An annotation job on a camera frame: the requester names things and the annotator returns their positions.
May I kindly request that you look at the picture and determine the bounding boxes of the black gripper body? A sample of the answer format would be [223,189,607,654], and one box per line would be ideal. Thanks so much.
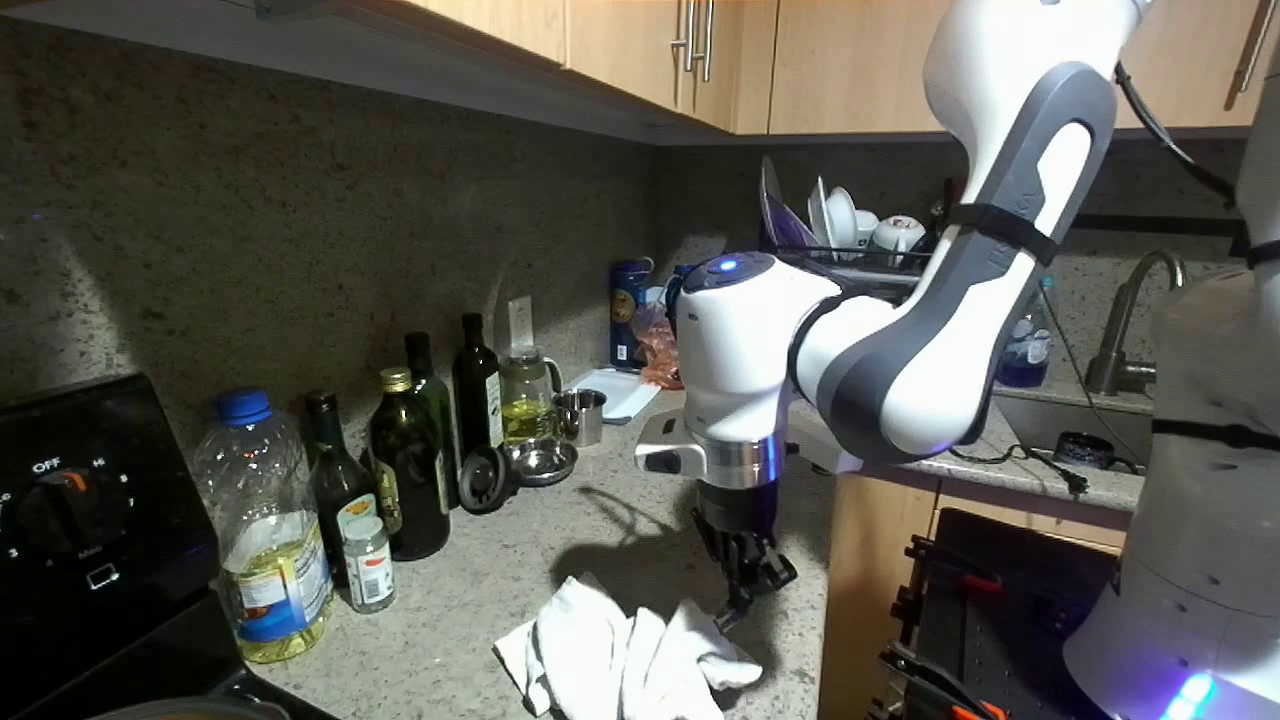
[691,475,799,574]

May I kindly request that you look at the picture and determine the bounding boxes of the white crumpled towel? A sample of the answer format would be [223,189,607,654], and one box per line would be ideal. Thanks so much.
[494,573,773,720]

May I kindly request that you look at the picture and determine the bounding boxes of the wooden lower cabinet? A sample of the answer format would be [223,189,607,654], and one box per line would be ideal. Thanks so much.
[816,462,1137,720]

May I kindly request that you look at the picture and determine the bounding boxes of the white plastic tray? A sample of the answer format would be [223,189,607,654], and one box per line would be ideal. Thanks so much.
[572,364,667,428]

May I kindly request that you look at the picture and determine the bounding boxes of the black orange clamp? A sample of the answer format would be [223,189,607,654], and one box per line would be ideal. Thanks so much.
[882,638,1014,720]
[899,532,1010,608]

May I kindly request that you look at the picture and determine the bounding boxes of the red snack bag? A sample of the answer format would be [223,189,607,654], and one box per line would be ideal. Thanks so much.
[628,301,688,392]

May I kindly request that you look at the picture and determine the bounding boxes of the small metal bowl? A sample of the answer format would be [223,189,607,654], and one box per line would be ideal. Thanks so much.
[500,436,581,488]

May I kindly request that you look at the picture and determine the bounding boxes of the blue canister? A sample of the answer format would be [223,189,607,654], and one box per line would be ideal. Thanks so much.
[607,250,661,371]

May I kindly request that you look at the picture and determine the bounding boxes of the glass oil cruet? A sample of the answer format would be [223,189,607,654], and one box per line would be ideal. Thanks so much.
[497,293,568,450]

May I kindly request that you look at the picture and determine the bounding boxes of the black robot cart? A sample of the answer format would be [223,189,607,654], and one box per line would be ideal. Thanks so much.
[877,503,1128,720]

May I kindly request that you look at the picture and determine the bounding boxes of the black round lid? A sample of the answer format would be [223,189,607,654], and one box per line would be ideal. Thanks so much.
[453,446,511,520]

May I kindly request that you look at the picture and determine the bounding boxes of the black dish rack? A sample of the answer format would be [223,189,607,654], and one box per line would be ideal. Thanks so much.
[757,156,968,295]

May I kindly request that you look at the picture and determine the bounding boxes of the dark bottle with white label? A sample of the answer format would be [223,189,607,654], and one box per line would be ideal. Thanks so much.
[453,310,511,470]

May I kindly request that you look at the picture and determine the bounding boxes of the purple cutting board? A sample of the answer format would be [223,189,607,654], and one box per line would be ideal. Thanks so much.
[757,156,816,258]

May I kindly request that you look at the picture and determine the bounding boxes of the white plate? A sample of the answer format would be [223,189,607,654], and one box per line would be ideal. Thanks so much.
[806,175,865,250]

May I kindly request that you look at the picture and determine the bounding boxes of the white bowl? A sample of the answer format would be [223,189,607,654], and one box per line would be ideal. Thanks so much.
[868,210,932,256]

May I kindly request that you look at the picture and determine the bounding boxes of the clear dish soap bottle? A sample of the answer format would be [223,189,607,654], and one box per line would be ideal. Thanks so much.
[997,307,1055,392]

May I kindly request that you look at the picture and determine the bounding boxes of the slim dark green bottle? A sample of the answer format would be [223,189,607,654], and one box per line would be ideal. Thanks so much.
[402,327,466,511]

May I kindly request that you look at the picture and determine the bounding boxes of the gold-capped olive oil bottle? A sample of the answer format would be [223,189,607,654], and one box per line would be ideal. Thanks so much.
[362,364,453,563]

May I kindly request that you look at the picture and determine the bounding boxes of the small white-labelled jar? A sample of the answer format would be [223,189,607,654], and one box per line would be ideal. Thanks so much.
[334,507,402,615]

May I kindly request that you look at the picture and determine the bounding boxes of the dark glass wine bottle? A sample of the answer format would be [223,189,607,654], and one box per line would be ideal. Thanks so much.
[299,386,385,591]

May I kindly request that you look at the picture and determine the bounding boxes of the metal sink faucet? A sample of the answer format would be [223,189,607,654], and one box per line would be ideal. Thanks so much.
[1080,249,1194,401]

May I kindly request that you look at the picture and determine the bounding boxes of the wooden upper cabinets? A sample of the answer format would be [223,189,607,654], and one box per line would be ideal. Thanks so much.
[397,0,1280,139]

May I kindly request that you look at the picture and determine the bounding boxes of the large plastic oil bottle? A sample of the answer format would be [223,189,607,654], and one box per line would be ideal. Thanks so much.
[189,386,337,666]

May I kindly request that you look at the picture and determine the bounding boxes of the black stove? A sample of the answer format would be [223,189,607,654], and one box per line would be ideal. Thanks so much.
[0,371,337,720]

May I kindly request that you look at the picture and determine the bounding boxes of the black power cable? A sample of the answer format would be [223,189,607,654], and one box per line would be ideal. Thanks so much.
[952,436,1091,501]

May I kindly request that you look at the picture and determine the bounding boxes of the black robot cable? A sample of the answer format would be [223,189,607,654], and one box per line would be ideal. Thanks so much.
[1114,57,1243,210]

